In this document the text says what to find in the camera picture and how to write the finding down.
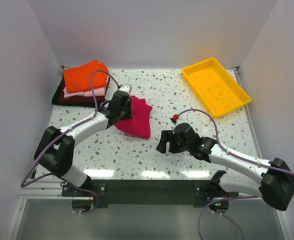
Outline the yellow plastic tray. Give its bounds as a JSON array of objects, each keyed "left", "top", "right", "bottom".
[{"left": 181, "top": 57, "right": 252, "bottom": 118}]

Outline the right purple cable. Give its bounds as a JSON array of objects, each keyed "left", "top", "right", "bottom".
[{"left": 170, "top": 108, "right": 294, "bottom": 240}]

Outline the maroon folded t shirt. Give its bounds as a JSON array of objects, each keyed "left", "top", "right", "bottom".
[{"left": 58, "top": 77, "right": 112, "bottom": 104}]

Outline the magenta t shirt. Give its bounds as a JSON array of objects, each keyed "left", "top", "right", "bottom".
[{"left": 115, "top": 95, "right": 153, "bottom": 140}]

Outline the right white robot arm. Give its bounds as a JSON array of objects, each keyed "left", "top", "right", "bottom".
[{"left": 156, "top": 122, "right": 294, "bottom": 211}]

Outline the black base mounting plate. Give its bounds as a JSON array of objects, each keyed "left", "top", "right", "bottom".
[{"left": 60, "top": 179, "right": 239, "bottom": 211}]

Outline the pink folded t shirt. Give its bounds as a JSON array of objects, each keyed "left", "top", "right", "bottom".
[{"left": 63, "top": 86, "right": 108, "bottom": 99}]

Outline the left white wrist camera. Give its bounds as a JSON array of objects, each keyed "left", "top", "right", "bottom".
[{"left": 118, "top": 84, "right": 132, "bottom": 95}]

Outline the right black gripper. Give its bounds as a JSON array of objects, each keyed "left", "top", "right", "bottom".
[{"left": 156, "top": 130, "right": 191, "bottom": 154}]

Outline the black folded t shirt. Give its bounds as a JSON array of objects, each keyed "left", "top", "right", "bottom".
[{"left": 51, "top": 79, "right": 107, "bottom": 109}]

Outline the aluminium frame rail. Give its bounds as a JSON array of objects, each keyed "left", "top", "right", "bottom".
[{"left": 19, "top": 178, "right": 63, "bottom": 200}]

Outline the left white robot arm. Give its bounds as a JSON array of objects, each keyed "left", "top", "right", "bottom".
[{"left": 34, "top": 86, "right": 132, "bottom": 196}]

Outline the orange folded t shirt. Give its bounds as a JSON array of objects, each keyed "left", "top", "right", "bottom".
[{"left": 62, "top": 59, "right": 109, "bottom": 93}]

